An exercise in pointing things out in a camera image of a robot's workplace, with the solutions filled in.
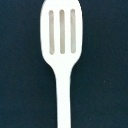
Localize black table mat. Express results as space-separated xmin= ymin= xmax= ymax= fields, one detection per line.
xmin=0 ymin=0 xmax=128 ymax=128

